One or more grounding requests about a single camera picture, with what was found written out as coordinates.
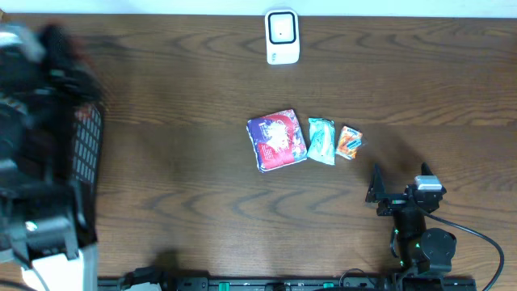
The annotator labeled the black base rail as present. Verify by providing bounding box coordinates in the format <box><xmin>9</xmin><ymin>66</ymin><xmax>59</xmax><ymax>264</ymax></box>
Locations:
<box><xmin>98</xmin><ymin>275</ymin><xmax>477</xmax><ymax>291</ymax></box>

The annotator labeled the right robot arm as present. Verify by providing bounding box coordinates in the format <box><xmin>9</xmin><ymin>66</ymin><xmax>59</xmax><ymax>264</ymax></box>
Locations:
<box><xmin>365</xmin><ymin>163</ymin><xmax>456</xmax><ymax>276</ymax></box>

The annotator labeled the small orange snack packet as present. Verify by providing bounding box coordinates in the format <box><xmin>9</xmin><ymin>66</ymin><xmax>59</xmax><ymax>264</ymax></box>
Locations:
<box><xmin>335</xmin><ymin>126</ymin><xmax>363</xmax><ymax>160</ymax></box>

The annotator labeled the teal snack packet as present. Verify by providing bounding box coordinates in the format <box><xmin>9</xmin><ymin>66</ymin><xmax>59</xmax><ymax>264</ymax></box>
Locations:
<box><xmin>307</xmin><ymin>118</ymin><xmax>335</xmax><ymax>166</ymax></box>

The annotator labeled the purple red snack packet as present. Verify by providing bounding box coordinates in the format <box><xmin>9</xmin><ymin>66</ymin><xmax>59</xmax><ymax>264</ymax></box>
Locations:
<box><xmin>246</xmin><ymin>109</ymin><xmax>308</xmax><ymax>172</ymax></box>

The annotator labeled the white barcode scanner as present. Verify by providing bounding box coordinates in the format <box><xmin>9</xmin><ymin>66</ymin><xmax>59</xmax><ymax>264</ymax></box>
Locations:
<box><xmin>264</xmin><ymin>9</ymin><xmax>301</xmax><ymax>65</ymax></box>

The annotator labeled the grey plastic basket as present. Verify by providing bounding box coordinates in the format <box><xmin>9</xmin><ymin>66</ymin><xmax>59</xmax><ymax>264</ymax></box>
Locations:
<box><xmin>71</xmin><ymin>104</ymin><xmax>103</xmax><ymax>192</ymax></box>

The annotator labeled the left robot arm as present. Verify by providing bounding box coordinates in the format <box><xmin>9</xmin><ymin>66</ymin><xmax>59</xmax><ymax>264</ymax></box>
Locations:
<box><xmin>1</xmin><ymin>23</ymin><xmax>104</xmax><ymax>290</ymax></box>

